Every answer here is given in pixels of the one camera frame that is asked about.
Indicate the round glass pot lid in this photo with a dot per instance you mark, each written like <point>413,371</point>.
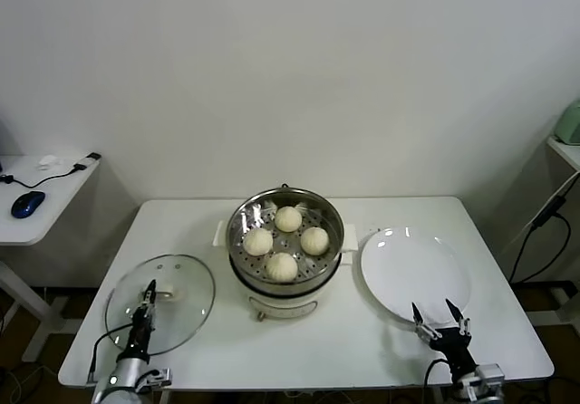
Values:
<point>190,295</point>

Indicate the small crumpled white object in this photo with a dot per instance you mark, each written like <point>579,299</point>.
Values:
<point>49,163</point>

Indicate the white steamed baozi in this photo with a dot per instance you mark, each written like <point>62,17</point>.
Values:
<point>281,268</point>
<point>288,219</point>
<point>258,242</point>
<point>315,241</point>

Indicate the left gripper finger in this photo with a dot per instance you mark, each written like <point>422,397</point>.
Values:
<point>147,300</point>
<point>154,293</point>

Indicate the pale green appliance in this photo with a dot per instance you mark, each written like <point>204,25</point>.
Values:
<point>570,125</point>

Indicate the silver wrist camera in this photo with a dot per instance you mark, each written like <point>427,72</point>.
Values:
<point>488,377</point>
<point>156,378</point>

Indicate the blue computer mouse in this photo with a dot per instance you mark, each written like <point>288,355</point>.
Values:
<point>28,204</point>

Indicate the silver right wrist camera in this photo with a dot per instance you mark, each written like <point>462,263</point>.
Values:
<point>488,377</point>

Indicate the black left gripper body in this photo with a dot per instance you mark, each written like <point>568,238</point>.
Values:
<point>142,331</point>

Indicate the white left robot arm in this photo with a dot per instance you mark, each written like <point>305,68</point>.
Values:
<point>129,368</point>

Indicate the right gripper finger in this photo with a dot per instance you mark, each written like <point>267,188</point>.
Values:
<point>454,313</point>
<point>418,315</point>

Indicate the stainless steel steamer basket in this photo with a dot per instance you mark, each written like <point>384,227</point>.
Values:
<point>244,223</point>

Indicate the white side desk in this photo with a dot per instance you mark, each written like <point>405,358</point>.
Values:
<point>45,204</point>

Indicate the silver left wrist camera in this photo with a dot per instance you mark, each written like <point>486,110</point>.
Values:
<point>156,378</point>

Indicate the white desk with appliance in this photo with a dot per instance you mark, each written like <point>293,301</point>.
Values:
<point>566,150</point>

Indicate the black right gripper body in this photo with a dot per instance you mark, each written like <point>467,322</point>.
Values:
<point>453,345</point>

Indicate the round white plate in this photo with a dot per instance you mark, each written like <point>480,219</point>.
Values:
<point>408,272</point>

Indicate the white electric cooker base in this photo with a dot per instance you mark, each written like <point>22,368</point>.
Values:
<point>281,306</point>

